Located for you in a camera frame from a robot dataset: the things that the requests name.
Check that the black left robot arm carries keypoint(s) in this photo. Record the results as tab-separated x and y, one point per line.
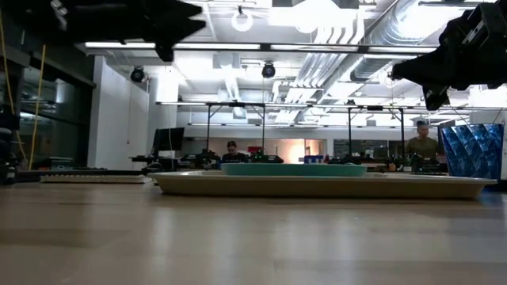
24	20

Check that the black computer monitor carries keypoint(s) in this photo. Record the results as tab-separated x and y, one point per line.
169	138

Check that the silver ventilation duct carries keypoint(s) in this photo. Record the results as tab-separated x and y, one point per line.
392	31

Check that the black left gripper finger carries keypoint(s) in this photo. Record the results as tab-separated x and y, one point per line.
184	10
188	27

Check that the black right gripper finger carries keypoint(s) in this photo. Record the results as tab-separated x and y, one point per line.
412	66
412	77

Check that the blue storage bin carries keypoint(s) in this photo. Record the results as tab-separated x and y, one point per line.
313	159

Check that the black background robot arm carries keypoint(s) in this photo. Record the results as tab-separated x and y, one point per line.
202	158
265	158

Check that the blue faceted cup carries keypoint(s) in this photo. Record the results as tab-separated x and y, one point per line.
471	152

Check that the black metal rig frame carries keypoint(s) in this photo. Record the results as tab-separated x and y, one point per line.
374	107
235	105

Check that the person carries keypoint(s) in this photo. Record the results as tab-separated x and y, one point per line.
423	146
233	156

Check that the black ceiling spotlight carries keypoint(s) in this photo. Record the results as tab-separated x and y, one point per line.
268	70
137	74

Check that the long linear light bar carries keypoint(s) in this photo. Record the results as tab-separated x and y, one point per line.
218	46

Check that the dark desk equipment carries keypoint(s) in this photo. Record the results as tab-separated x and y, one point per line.
8	158

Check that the teal round plate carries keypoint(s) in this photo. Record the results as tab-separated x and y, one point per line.
293	170

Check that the beige plastic tray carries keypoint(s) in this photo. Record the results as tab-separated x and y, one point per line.
317	190

